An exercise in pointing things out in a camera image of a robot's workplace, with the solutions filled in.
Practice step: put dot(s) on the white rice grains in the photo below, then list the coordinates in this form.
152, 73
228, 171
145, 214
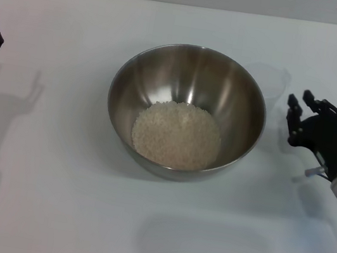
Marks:
177, 134

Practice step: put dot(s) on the clear plastic measuring cup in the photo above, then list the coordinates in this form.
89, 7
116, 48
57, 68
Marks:
276, 85

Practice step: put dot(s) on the stainless steel mixing bowl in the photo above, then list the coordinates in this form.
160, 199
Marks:
169, 78

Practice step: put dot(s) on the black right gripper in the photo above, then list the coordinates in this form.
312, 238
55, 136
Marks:
326, 142

